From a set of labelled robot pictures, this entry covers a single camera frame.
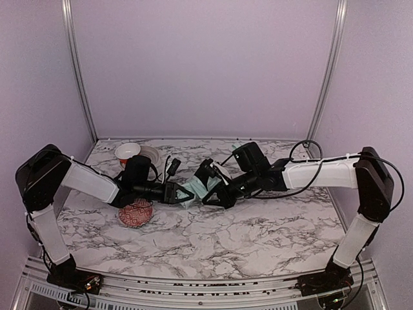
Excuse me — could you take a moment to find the orange white bowl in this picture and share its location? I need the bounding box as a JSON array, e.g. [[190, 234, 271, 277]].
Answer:
[[115, 142, 141, 168]]

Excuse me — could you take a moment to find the mint green folding umbrella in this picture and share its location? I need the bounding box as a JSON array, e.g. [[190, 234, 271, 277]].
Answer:
[[179, 143, 243, 209]]

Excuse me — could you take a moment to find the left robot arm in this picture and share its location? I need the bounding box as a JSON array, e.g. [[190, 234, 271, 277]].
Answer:
[[15, 144, 195, 295]]

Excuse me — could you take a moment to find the left aluminium frame post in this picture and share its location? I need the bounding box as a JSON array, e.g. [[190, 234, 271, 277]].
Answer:
[[61, 0, 98, 144]]

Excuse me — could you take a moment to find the aluminium frame post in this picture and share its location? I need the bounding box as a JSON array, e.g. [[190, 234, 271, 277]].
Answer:
[[306, 0, 348, 140], [61, 0, 98, 144]]

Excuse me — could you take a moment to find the red patterned bowl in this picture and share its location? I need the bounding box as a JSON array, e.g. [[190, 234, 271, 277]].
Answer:
[[118, 199, 153, 228]]

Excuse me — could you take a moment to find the right aluminium frame post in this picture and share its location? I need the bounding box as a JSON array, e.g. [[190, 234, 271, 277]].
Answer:
[[306, 0, 348, 140]]

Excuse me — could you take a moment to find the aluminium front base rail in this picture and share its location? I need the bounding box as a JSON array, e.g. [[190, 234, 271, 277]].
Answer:
[[11, 257, 388, 309]]

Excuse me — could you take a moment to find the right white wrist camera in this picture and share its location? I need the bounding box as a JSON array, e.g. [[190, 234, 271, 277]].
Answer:
[[195, 158, 232, 188]]

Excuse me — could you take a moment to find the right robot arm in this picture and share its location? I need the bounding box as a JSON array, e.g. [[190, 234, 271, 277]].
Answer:
[[195, 142, 396, 296]]

